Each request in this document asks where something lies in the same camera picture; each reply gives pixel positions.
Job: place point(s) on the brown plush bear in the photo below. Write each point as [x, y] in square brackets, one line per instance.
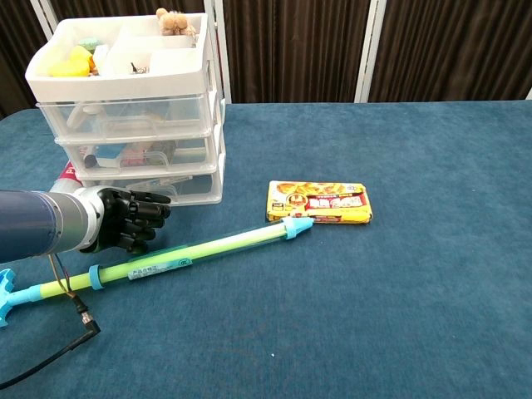
[172, 23]

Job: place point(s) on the green blue water gun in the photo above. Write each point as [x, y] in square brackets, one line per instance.
[187, 257]

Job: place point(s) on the pink small packet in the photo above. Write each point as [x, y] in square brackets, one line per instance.
[133, 157]

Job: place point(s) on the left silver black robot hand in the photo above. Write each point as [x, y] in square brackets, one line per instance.
[124, 220]

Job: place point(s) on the yellow rubber duck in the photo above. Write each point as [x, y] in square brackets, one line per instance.
[72, 64]

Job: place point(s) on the pale green round item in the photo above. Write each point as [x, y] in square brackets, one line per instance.
[89, 42]

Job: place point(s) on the yellow food box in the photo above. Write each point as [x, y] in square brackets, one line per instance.
[320, 201]

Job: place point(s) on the clear drawer holding white tube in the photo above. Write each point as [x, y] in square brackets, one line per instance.
[187, 112]

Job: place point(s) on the clear drawer holding bottles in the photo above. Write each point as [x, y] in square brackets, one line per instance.
[191, 154]

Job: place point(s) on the black capped small bottle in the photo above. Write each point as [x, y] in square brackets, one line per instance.
[90, 161]

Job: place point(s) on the white plastic side hook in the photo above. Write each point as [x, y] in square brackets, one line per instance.
[223, 110]

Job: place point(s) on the blue white small box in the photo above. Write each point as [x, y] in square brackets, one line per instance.
[109, 156]

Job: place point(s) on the white blue marker pen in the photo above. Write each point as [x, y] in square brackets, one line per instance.
[166, 181]

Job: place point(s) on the blue table cloth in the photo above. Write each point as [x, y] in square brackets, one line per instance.
[374, 291]

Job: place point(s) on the clear drawer holding marker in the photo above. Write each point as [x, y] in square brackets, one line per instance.
[199, 187]

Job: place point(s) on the white small tube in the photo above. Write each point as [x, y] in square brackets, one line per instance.
[100, 54]

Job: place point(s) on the dark brown pleated curtain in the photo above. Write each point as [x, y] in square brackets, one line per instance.
[457, 50]
[104, 8]
[291, 50]
[12, 50]

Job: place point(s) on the white plastic drawer organizer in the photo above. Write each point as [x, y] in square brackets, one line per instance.
[124, 85]

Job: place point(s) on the cling film roll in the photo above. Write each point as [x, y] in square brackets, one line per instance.
[68, 174]

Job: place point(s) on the black binder clip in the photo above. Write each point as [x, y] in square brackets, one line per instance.
[137, 68]

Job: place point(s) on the white plastic bottle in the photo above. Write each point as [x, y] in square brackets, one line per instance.
[83, 114]

